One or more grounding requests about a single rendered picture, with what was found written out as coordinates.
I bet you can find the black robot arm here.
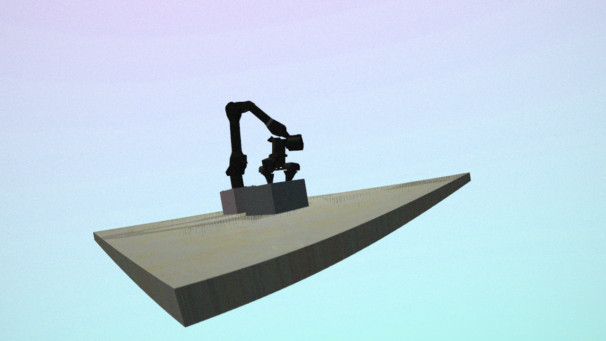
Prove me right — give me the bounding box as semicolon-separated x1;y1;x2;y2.
225;100;303;189

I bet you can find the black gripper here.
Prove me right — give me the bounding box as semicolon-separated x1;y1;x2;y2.
258;151;300;184

